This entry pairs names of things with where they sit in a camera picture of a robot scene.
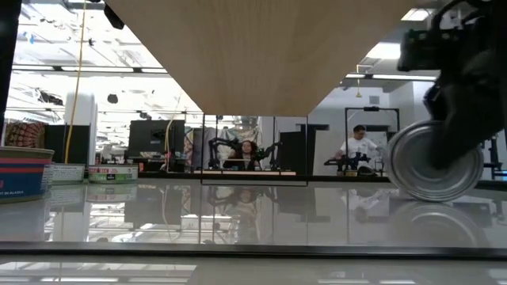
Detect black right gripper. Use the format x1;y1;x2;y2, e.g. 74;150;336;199
422;35;507;172

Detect silver can green white label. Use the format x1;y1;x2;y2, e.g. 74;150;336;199
50;162;86;186
87;163;139;185
386;120;485;203

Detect gold-lid can blue label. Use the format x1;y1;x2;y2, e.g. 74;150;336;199
0;145;55;205

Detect wooden shelf black legs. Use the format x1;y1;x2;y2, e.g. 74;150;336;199
105;0;417;187

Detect long ceiling light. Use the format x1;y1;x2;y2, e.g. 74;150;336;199
346;73;436;82

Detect person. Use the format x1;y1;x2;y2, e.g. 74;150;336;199
227;139;262;172
334;124;379;175

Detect white board panel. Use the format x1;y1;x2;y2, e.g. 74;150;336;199
312;130;345;175

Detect large black monitor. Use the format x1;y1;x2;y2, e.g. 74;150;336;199
127;119;186;160

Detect black cabinet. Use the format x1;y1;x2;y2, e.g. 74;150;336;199
43;124;91;165

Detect red patterned tapestry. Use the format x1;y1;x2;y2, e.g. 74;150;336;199
4;120;47;150

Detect dark partition panel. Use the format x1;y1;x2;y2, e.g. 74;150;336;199
279;123;330;177

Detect patterned hanging cloth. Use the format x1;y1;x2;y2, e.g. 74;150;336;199
217;116;262;159

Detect background wooden table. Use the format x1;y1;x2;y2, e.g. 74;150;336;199
193;169;297;177

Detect white glossy table sheet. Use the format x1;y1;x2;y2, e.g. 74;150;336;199
0;177;507;247

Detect yellow cable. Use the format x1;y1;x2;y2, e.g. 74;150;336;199
64;0;87;164

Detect black background station frame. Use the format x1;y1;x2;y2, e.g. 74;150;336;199
343;105;401;175

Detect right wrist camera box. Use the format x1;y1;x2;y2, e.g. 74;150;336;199
397;28;451;73

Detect pale hanging cable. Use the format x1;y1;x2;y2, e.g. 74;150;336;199
164;93;182;172

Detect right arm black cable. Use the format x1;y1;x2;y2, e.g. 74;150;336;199
431;0;476;32

